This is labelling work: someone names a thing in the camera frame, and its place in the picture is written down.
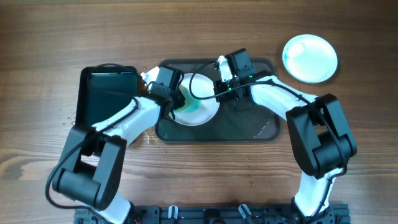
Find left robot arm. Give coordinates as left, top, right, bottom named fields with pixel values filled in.
left=45, top=63, right=185, bottom=223

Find black cable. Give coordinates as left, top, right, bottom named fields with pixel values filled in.
left=44, top=63, right=177, bottom=210
left=188, top=60, right=348, bottom=218

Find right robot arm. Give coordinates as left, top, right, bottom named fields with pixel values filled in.
left=214, top=49, right=357, bottom=223

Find left black cable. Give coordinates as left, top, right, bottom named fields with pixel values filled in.
left=44, top=63, right=177, bottom=210

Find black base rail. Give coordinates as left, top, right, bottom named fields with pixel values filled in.
left=73, top=204, right=351, bottom=224

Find black water basin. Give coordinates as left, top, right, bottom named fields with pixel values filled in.
left=75, top=66, right=139, bottom=127

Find green yellow sponge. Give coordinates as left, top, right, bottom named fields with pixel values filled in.
left=173, top=86, right=190, bottom=112

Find right black cable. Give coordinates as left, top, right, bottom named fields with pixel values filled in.
left=188, top=60, right=348, bottom=218

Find white plate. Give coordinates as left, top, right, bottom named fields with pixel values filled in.
left=282, top=34, right=338, bottom=83
left=175, top=73, right=220, bottom=126

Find white plate top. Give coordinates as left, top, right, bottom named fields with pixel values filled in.
left=282, top=34, right=338, bottom=83

